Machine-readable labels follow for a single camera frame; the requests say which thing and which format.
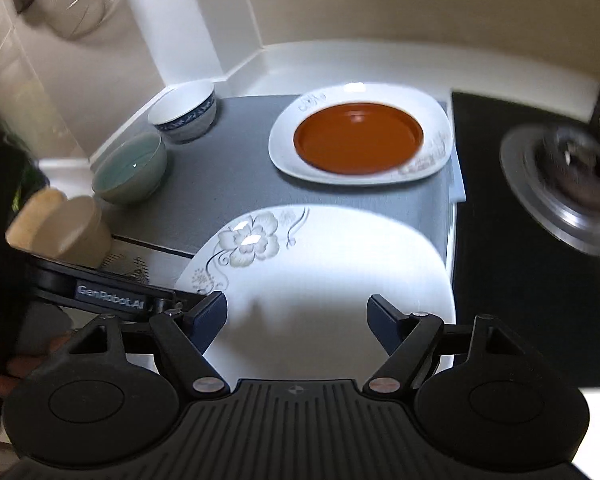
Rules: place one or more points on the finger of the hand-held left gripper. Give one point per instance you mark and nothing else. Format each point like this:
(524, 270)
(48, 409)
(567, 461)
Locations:
(172, 302)

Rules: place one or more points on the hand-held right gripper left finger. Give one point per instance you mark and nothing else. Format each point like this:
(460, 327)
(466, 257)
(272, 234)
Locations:
(211, 317)

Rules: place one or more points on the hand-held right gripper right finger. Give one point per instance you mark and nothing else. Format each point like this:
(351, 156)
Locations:
(384, 316)

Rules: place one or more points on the white floral plate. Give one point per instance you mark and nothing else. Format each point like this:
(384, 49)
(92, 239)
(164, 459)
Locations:
(320, 260)

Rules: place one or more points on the white bowl with blue pattern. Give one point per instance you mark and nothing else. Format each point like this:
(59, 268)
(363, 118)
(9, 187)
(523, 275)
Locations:
(182, 110)

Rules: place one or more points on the person's left hand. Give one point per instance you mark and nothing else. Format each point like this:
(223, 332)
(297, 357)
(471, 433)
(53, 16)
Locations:
(15, 375)

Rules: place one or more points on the tan cylindrical container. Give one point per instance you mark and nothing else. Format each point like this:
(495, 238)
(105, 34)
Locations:
(32, 220)

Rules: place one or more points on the cream cup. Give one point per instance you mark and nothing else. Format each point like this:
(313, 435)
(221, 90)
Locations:
(87, 232)

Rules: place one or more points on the black glass stove top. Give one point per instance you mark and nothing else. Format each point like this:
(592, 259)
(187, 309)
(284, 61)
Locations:
(505, 285)

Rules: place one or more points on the celadon green bowl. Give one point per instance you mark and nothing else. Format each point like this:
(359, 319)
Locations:
(130, 167)

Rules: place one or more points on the grey woven mat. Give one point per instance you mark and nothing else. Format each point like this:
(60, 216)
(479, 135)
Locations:
(230, 160)

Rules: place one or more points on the red-brown round plate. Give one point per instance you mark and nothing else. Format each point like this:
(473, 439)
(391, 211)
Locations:
(357, 140)

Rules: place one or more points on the white square printed plate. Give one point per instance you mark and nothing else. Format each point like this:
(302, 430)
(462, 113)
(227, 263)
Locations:
(435, 135)

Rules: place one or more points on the silver gas burner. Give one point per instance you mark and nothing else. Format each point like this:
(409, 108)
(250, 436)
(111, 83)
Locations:
(545, 200)

